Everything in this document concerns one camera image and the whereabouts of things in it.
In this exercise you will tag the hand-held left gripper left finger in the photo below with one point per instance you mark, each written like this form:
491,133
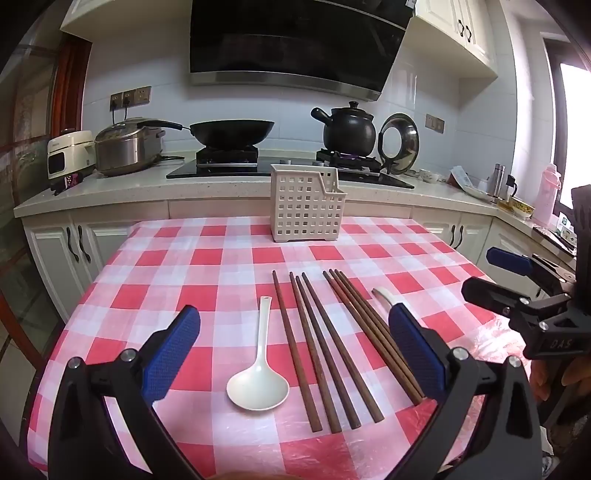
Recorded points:
175,350

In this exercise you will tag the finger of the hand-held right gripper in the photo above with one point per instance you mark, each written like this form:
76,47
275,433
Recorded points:
489,295
508,262

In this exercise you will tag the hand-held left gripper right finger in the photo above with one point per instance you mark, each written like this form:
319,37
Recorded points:
415,350

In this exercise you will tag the white plastic spoon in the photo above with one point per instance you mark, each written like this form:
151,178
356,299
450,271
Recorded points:
258,387
383,295

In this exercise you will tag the set of wooden chopsticks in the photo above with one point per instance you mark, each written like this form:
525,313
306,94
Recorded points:
295,350

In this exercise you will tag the white perforated plastic basket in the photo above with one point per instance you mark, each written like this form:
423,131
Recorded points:
300,212

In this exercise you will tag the person's right hand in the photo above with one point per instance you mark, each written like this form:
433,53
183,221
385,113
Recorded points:
539,381

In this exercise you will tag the yellow green patterned bowl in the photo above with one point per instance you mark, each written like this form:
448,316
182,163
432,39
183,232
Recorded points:
521,208

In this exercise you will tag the stainless steel thermos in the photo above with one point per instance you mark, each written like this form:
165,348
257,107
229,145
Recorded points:
497,182

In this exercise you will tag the pink water bottle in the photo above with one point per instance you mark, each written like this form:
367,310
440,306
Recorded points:
549,189

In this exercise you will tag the red white checkered tablecloth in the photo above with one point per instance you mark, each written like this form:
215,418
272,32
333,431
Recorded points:
161,263

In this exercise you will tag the white plastic food bags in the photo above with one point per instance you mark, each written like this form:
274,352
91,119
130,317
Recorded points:
461,177

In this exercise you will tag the small white cup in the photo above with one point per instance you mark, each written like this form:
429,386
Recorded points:
428,176

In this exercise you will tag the bright window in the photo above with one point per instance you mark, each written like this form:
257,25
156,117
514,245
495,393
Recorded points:
575,129

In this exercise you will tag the stainless steel pot lid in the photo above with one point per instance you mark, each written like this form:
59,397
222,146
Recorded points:
411,143

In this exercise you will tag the white stone kitchen counter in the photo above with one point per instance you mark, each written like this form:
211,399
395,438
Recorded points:
138,184

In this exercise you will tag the black lid rack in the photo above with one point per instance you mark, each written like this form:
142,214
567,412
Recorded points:
381,147

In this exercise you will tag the black glass gas hob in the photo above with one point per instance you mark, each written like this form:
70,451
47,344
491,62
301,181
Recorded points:
221,170

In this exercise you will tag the black pink patterned item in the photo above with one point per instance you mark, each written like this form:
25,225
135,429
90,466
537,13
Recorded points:
69,182

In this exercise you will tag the stainless steel rice cooker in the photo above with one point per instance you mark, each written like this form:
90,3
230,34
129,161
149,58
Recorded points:
124,152

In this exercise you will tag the black clay pot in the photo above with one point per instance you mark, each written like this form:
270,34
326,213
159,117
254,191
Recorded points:
348,131

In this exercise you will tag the white countertop cooker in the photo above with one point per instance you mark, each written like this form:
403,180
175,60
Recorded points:
69,152

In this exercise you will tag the black wok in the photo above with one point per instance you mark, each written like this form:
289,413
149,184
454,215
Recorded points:
231,131

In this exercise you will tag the wooden framed glass door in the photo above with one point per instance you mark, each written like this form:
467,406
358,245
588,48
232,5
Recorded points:
69,87

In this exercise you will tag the black range hood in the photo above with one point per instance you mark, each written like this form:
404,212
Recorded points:
286,37

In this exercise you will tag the small wall socket panel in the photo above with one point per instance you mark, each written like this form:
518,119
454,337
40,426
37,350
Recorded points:
435,123

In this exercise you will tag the white upper wall cabinet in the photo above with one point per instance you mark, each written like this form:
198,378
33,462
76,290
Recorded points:
452,27
115,18

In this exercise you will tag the triple wall socket panel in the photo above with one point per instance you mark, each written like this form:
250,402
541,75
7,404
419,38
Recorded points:
138,96

